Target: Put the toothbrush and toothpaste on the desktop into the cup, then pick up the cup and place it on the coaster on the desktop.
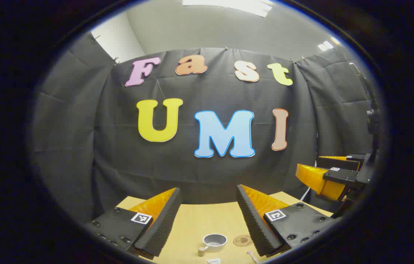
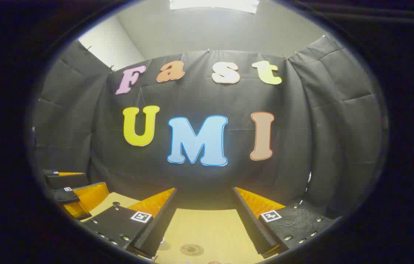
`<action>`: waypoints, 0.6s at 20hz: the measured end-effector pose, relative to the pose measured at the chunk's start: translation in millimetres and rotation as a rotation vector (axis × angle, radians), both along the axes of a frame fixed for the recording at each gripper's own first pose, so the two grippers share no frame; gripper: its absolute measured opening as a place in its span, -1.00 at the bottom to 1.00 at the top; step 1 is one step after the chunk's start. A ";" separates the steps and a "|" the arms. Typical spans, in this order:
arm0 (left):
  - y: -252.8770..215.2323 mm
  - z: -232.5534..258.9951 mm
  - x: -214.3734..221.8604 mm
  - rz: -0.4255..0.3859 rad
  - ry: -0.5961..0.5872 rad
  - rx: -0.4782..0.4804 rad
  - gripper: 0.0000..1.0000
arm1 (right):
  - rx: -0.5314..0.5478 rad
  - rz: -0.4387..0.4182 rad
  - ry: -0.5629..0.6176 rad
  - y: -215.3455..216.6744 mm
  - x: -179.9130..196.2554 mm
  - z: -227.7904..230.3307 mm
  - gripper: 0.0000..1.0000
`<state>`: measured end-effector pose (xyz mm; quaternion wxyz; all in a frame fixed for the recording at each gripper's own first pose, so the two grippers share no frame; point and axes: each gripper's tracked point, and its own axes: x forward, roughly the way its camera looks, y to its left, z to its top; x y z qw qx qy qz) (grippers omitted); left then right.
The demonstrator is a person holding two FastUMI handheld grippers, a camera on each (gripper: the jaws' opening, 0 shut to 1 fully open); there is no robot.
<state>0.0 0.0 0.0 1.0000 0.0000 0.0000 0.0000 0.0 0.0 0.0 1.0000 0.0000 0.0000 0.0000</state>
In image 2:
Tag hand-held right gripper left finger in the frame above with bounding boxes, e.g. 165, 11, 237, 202
82, 188, 178, 259

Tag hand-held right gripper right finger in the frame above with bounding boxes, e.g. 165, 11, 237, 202
232, 187, 339, 259

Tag round wooden coaster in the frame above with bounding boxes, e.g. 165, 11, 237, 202
180, 244, 205, 257

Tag light wooden desktop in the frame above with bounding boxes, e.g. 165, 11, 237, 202
89, 192, 277, 264

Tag black backdrop cloth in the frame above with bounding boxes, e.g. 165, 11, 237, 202
31, 35, 383, 220

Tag white ceiling light panel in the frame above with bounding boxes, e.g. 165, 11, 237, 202
169, 0, 260, 14

